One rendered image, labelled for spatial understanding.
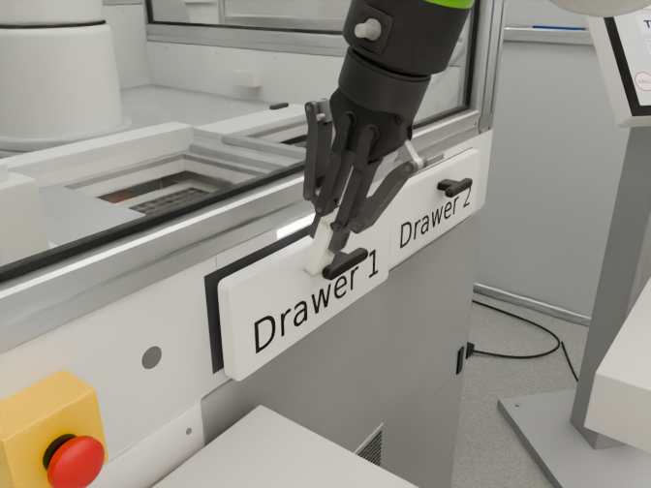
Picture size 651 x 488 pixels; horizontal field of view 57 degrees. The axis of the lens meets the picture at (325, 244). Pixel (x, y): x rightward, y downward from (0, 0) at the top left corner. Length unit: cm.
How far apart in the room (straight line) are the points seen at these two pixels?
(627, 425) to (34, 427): 53
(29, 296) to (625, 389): 54
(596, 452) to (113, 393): 146
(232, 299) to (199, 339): 6
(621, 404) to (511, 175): 175
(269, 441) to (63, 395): 23
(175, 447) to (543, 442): 132
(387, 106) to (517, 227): 194
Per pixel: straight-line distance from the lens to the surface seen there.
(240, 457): 62
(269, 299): 61
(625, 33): 134
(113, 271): 51
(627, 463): 183
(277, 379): 73
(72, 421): 48
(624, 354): 70
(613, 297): 163
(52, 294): 49
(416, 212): 87
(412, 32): 48
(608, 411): 68
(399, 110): 51
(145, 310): 54
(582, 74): 223
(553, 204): 234
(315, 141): 57
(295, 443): 63
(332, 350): 81
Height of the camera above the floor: 119
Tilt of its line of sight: 24 degrees down
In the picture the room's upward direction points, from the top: straight up
